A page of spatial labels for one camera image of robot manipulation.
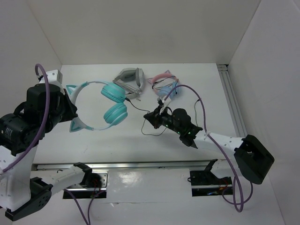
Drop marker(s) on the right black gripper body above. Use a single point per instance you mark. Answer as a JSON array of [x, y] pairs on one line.
[[167, 121]]

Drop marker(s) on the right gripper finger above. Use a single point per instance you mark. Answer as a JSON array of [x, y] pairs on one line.
[[157, 124], [152, 117]]

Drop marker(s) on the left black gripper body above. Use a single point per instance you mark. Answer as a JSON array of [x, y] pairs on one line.
[[65, 112]]

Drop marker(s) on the teal cat-ear headphones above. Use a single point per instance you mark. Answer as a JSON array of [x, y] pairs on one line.
[[101, 112]]

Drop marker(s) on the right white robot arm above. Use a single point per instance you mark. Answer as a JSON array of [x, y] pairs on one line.
[[248, 154]]

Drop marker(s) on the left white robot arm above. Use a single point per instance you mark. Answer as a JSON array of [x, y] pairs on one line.
[[20, 133]]

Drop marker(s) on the pink blue cat-ear headphones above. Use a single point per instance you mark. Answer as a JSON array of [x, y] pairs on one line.
[[163, 84]]

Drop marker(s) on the grey white headphones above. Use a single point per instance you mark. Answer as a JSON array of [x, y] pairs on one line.
[[132, 80]]

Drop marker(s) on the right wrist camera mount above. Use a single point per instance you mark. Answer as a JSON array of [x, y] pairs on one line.
[[162, 103]]

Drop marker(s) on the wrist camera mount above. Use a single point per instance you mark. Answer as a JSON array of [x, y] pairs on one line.
[[55, 77], [162, 103]]

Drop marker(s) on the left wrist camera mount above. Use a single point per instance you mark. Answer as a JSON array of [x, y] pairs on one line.
[[55, 77]]

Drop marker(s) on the aluminium front rail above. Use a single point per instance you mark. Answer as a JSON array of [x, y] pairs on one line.
[[198, 163]]

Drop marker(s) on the aluminium side rail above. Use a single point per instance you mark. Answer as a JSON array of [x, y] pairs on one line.
[[232, 102]]

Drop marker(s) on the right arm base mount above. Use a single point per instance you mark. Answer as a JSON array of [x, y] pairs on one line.
[[205, 183]]

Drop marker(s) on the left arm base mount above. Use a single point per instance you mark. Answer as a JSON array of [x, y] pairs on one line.
[[97, 185]]

